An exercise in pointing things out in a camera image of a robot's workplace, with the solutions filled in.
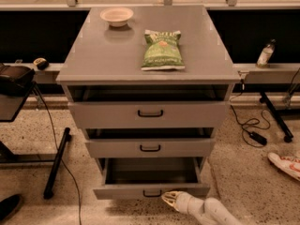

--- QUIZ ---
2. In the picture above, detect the white paper bowl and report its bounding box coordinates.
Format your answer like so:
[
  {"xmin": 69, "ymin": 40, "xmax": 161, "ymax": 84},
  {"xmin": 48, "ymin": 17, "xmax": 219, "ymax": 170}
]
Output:
[{"xmin": 100, "ymin": 7, "xmax": 134, "ymax": 27}]

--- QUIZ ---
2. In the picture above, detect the grey top drawer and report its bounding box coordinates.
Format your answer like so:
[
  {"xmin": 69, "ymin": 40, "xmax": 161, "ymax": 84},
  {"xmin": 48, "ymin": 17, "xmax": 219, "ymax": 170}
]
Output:
[{"xmin": 68, "ymin": 100, "xmax": 228, "ymax": 128}]

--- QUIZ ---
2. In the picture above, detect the grey drawer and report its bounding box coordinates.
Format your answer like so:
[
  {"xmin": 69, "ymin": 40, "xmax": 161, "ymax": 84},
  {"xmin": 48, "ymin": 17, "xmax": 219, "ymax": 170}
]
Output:
[
  {"xmin": 94, "ymin": 157, "xmax": 210, "ymax": 200},
  {"xmin": 68, "ymin": 100, "xmax": 228, "ymax": 128},
  {"xmin": 86, "ymin": 127, "xmax": 215, "ymax": 158}
]

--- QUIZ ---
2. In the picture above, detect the grey drawer cabinet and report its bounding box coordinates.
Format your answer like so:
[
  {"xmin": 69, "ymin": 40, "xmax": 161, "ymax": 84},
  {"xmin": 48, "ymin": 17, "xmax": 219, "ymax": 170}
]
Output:
[{"xmin": 55, "ymin": 5, "xmax": 241, "ymax": 173}]

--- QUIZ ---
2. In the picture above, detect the clear plastic bottle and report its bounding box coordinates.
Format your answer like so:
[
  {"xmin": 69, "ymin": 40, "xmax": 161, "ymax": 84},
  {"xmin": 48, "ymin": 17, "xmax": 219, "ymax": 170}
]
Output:
[{"xmin": 256, "ymin": 39, "xmax": 276, "ymax": 68}]

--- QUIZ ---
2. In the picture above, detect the yellow black tape measure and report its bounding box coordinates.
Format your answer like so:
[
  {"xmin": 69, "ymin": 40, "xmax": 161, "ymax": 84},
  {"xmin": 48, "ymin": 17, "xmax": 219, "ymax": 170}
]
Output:
[{"xmin": 33, "ymin": 58, "xmax": 49, "ymax": 70}]

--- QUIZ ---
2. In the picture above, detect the black side table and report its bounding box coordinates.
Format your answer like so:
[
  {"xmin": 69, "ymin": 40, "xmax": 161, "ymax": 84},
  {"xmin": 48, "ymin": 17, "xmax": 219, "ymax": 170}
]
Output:
[{"xmin": 0, "ymin": 82, "xmax": 72, "ymax": 200}]

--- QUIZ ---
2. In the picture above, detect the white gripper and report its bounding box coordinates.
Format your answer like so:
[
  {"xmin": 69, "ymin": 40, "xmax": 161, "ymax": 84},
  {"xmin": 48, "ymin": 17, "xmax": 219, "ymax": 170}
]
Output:
[{"xmin": 161, "ymin": 190, "xmax": 204, "ymax": 221}]

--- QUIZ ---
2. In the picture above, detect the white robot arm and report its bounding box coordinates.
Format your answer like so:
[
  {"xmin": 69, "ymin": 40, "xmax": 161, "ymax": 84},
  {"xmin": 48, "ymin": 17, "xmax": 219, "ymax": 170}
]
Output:
[{"xmin": 161, "ymin": 191, "xmax": 243, "ymax": 225}]

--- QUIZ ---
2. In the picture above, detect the grey bottom drawer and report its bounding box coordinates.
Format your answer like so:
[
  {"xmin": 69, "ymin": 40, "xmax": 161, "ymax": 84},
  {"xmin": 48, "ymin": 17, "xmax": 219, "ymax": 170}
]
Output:
[{"xmin": 94, "ymin": 157, "xmax": 210, "ymax": 200}]

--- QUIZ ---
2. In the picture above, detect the green chip bag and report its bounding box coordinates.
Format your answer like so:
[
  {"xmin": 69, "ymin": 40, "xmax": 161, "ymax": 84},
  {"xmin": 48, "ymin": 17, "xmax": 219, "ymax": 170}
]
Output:
[{"xmin": 142, "ymin": 30, "xmax": 185, "ymax": 71}]

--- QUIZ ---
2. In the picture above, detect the black cable on floor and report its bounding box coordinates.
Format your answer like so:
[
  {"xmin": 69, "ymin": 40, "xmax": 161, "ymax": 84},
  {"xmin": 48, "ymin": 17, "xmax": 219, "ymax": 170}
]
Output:
[{"xmin": 32, "ymin": 85, "xmax": 83, "ymax": 225}]

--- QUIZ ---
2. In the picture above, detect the black power adapter with cable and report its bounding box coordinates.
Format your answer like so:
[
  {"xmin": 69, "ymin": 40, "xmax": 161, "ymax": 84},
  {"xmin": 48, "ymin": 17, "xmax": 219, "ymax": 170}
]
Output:
[{"xmin": 229, "ymin": 78, "xmax": 272, "ymax": 148}]

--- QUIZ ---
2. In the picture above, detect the grey middle drawer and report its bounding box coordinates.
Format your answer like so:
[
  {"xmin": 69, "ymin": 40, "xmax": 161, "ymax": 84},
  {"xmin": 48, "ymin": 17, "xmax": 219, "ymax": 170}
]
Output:
[{"xmin": 86, "ymin": 127, "xmax": 215, "ymax": 158}]

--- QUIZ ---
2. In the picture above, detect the black shoe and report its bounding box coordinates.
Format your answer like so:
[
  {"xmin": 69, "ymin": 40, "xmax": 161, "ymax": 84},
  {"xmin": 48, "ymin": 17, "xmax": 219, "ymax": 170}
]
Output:
[{"xmin": 0, "ymin": 194, "xmax": 23, "ymax": 222}]

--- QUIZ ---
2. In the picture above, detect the black bag on table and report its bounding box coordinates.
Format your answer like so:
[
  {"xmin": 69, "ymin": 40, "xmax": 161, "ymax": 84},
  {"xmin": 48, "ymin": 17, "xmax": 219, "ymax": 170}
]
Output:
[{"xmin": 0, "ymin": 64, "xmax": 35, "ymax": 96}]

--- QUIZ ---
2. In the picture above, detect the white red sneaker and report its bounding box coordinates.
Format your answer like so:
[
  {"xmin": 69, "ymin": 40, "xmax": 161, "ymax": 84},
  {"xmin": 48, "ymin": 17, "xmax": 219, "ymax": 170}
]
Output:
[{"xmin": 268, "ymin": 152, "xmax": 300, "ymax": 181}]

